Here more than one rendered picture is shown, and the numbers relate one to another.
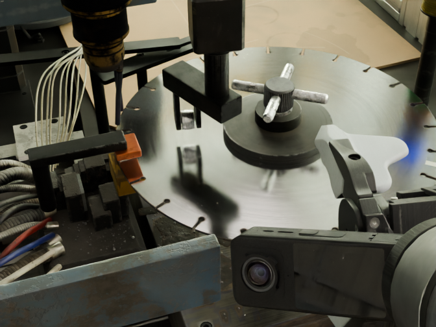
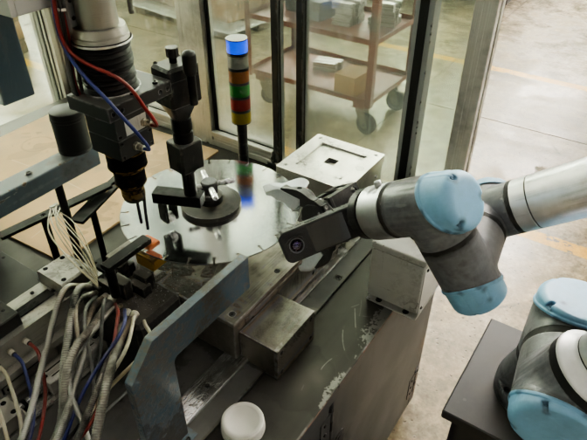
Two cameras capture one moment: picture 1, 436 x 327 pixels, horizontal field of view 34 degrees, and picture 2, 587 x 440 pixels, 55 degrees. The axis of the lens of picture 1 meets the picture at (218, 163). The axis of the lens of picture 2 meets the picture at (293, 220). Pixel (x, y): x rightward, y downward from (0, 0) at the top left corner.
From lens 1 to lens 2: 43 cm
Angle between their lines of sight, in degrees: 30
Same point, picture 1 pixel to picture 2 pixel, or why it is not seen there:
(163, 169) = (173, 245)
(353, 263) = (332, 222)
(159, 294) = (229, 293)
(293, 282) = (311, 242)
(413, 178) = not seen: hidden behind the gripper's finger
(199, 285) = (242, 281)
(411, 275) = (365, 209)
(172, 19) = not seen: hidden behind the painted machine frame
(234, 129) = (193, 212)
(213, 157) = (193, 230)
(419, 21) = (205, 132)
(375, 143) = (294, 182)
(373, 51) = not seen: hidden behind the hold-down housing
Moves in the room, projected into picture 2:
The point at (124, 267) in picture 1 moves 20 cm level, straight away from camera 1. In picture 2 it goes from (216, 284) to (130, 228)
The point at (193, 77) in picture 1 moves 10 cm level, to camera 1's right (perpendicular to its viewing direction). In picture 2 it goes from (171, 191) to (222, 171)
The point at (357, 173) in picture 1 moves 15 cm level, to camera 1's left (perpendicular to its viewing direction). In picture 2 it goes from (306, 193) to (218, 233)
